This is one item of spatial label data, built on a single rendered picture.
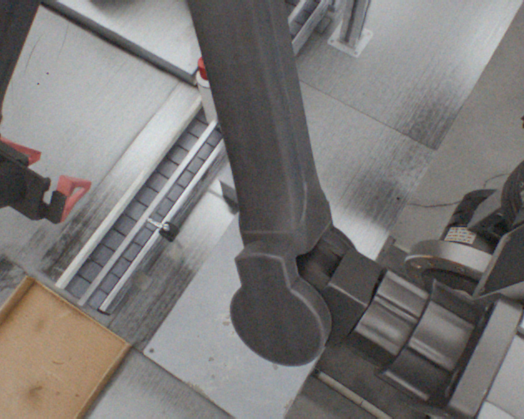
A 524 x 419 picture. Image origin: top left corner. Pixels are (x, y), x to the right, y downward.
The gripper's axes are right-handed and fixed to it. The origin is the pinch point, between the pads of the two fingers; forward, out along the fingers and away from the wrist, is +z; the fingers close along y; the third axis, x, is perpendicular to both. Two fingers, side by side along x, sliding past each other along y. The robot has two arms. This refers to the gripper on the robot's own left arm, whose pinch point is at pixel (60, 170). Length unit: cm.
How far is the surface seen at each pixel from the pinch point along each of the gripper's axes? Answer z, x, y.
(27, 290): 13.0, 37.5, 10.9
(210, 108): 35.2, -9.8, -3.9
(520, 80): 189, -45, -71
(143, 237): 23.3, 18.0, -5.0
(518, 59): 195, -52, -66
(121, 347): 13.9, 37.1, -12.9
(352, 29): 66, -35, -18
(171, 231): 18.3, 10.2, -12.5
